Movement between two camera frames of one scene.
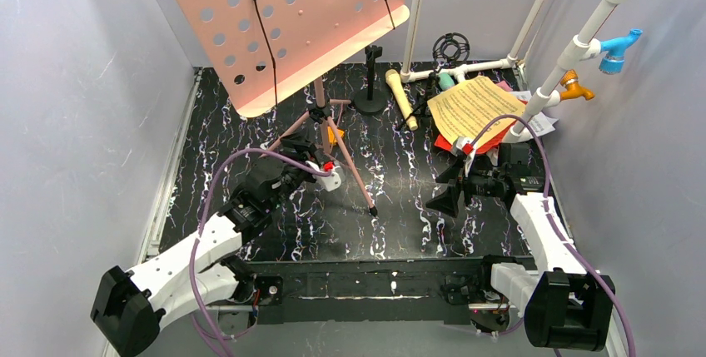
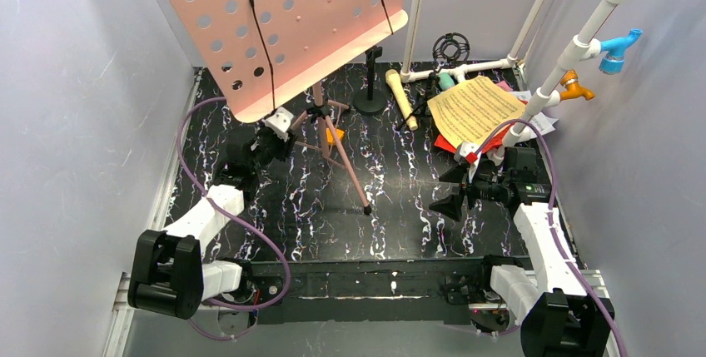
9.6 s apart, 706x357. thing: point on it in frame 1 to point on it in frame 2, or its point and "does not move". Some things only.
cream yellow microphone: (405, 106) does not move
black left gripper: (296, 161) to (264, 145)
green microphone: (445, 81) does not move
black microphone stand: (370, 101) does not move
